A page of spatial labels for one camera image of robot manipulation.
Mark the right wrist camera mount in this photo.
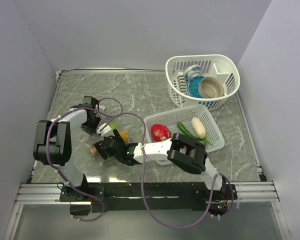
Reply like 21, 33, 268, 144
96, 123, 114, 138

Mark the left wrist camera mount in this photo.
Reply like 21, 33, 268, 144
97, 99, 107, 112

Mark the round white dish basket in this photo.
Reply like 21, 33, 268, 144
165, 54, 241, 111

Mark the aluminium frame rail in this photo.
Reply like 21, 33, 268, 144
14, 181, 280, 205

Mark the fake brown kiwi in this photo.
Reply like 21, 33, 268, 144
89, 145, 100, 157

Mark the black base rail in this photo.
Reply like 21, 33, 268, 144
61, 183, 231, 217

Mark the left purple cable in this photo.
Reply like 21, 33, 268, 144
46, 97, 123, 223

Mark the clear zip top bag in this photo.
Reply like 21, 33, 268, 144
88, 123, 130, 161

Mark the purple cable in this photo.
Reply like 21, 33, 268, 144
101, 112, 235, 230
46, 97, 123, 223

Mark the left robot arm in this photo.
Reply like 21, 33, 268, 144
33, 96, 101, 201

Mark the fake green apple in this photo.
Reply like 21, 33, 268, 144
108, 122, 119, 130

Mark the rectangular white perforated basket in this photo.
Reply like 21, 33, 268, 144
144, 104, 225, 153

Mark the fake green chili pepper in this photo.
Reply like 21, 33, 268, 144
176, 122, 203, 141

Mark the teal plate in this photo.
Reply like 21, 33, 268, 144
186, 75, 204, 98

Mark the blue white patterned bowl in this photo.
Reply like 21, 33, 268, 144
183, 64, 202, 81

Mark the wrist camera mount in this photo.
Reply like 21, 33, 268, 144
97, 99, 107, 112
96, 123, 114, 138

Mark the fake white radish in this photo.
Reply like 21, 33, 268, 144
191, 117, 212, 146

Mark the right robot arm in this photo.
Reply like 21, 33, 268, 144
93, 133, 227, 199

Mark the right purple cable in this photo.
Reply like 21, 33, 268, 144
101, 112, 235, 230

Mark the fake red dragon fruit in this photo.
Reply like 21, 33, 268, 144
150, 124, 172, 142

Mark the beige bowl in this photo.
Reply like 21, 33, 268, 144
198, 76, 225, 99

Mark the fake orange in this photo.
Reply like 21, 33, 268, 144
119, 131, 130, 144

